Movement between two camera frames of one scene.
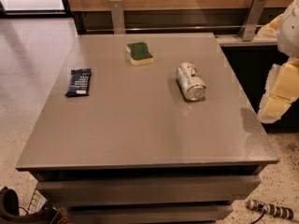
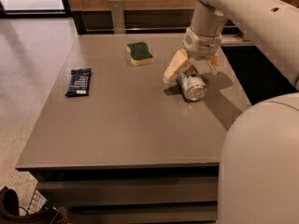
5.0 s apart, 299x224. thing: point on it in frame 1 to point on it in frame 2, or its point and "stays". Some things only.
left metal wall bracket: x=118 y=16 stays
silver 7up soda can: x=191 y=81 stays
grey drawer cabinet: x=149 y=128 stays
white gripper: x=290 y=32 to x=203 y=46
